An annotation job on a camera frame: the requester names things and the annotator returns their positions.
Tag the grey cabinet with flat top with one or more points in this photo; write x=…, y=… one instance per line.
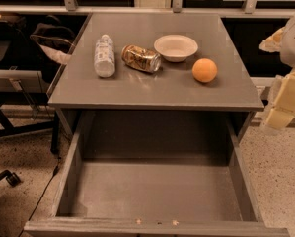
x=173, y=87

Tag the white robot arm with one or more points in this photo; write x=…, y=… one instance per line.
x=287, y=52

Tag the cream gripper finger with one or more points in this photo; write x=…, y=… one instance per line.
x=280, y=110
x=273, y=42

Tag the black office chair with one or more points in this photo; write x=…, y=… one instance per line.
x=21, y=80

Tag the white paper bowl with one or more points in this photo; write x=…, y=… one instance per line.
x=175, y=48

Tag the orange fruit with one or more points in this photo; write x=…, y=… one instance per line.
x=204, y=70

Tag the open grey top drawer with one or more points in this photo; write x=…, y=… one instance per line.
x=154, y=174

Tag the dark jacket with light lining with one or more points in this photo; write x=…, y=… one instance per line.
x=54, y=39

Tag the clear plastic water bottle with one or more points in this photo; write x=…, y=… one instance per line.
x=104, y=63

